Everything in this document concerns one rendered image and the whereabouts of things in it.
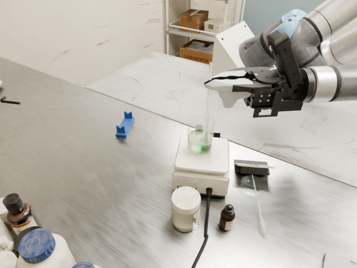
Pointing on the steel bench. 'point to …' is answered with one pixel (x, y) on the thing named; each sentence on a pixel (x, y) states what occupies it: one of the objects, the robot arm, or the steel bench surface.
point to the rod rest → (123, 129)
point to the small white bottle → (7, 245)
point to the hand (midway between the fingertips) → (211, 81)
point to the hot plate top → (212, 165)
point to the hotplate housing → (202, 181)
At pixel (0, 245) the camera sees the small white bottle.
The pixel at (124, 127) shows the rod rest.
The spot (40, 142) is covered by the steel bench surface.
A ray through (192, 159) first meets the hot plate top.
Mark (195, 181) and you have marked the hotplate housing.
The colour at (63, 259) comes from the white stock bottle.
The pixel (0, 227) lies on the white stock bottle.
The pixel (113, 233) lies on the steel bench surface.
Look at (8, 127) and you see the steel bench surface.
